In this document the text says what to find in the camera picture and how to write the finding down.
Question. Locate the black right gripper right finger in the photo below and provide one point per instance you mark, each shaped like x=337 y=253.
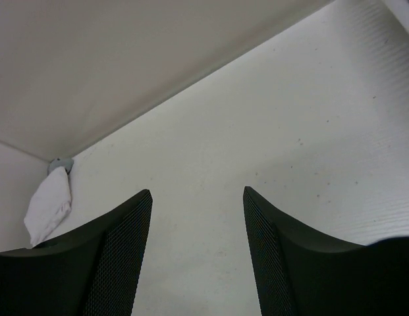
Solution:
x=299 y=270

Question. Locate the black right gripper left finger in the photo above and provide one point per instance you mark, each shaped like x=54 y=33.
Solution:
x=91 y=270

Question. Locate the folded white tank top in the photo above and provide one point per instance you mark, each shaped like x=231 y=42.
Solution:
x=49 y=205

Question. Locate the folded grey tank top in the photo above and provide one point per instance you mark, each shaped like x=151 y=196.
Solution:
x=66 y=163

